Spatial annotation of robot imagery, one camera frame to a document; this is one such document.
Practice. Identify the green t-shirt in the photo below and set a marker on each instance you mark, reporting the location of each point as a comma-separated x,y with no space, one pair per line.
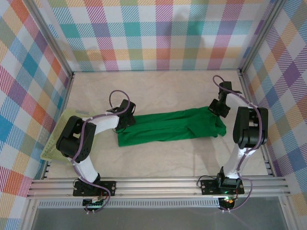
168,129

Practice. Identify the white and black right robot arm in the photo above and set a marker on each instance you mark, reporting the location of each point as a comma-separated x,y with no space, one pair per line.
236,158

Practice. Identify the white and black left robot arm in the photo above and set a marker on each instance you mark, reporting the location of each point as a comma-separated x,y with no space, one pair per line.
105,123

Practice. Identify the light green plastic basket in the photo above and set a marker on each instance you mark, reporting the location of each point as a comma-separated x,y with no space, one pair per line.
51,148

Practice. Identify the grey metal sheet panel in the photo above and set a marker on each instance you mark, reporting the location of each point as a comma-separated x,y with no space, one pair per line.
156,219

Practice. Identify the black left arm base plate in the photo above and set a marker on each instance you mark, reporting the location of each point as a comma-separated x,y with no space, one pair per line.
110,185

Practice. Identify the aluminium frame post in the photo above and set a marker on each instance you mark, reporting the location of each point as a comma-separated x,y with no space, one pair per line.
259,38
51,38

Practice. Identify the aluminium mounting rail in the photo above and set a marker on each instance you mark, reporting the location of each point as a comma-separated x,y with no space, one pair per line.
156,187

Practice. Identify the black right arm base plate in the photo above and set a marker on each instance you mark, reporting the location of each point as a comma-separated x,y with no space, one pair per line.
207,187

